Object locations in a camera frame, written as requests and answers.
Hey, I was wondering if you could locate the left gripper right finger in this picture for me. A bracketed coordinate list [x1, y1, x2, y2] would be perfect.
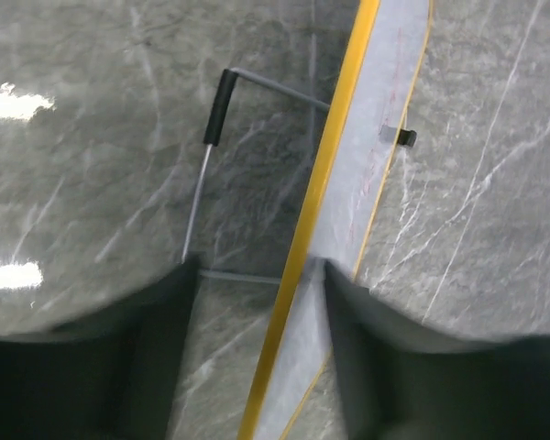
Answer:
[323, 260, 550, 439]

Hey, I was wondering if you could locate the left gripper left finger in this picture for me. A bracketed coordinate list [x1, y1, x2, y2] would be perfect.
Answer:
[0, 255, 202, 439]

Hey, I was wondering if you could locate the yellow framed whiteboard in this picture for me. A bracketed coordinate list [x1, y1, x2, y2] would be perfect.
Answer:
[181, 0, 435, 440]

